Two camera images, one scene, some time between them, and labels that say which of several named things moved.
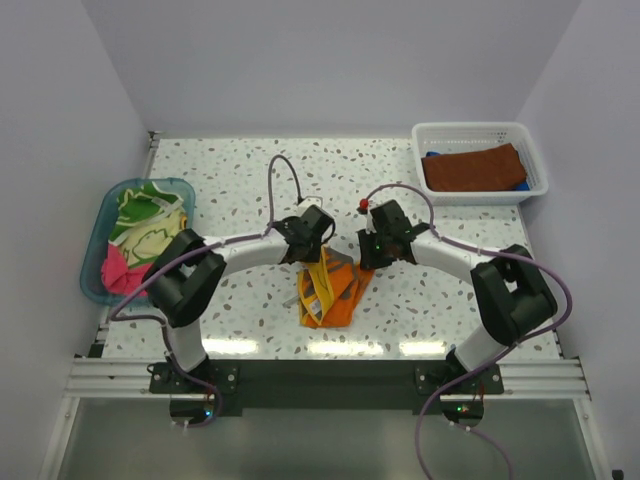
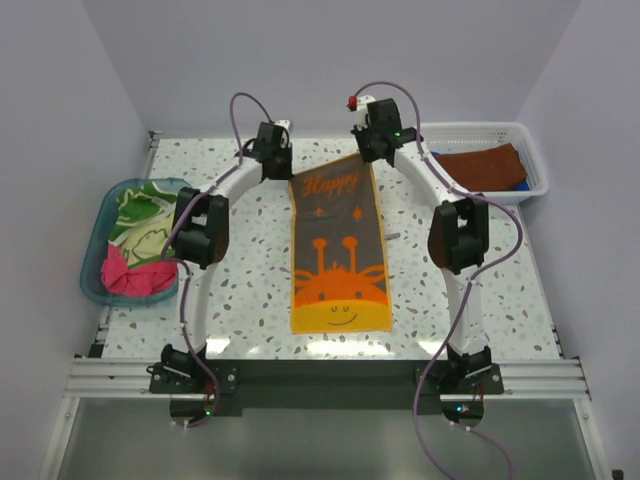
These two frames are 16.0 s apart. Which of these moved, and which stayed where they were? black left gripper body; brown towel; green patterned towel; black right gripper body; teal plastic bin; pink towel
Moved: black right gripper body; black left gripper body
Stayed: green patterned towel; pink towel; brown towel; teal plastic bin
